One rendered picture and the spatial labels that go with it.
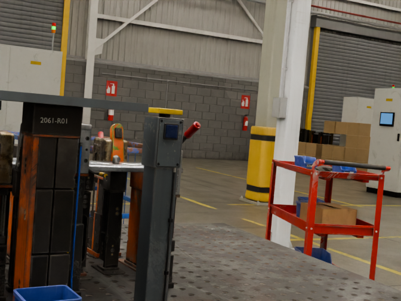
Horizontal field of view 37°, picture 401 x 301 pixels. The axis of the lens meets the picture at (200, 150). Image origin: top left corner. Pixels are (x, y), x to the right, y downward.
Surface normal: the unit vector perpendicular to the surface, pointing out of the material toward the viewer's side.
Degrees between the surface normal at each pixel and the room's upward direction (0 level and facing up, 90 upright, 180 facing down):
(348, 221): 90
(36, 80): 90
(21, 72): 90
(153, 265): 90
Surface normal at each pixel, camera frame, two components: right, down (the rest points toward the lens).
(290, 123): 0.47, 0.08
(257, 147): -0.87, -0.04
